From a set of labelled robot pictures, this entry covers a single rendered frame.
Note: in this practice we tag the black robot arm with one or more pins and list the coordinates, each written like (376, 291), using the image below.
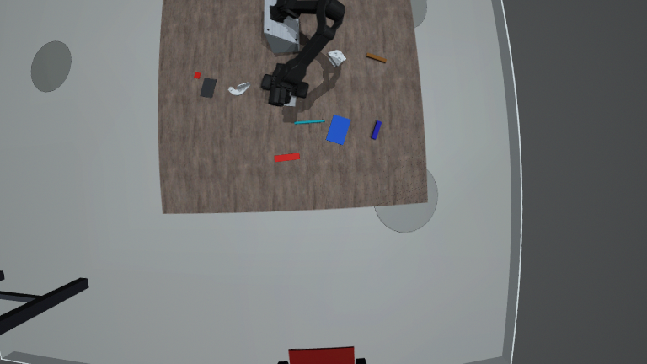
(296, 69)

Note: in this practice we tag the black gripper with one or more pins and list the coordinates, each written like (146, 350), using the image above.
(300, 91)

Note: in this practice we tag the brown flat bar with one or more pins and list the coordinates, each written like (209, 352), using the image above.
(378, 58)

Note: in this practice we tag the red flat bar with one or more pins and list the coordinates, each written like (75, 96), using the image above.
(286, 157)

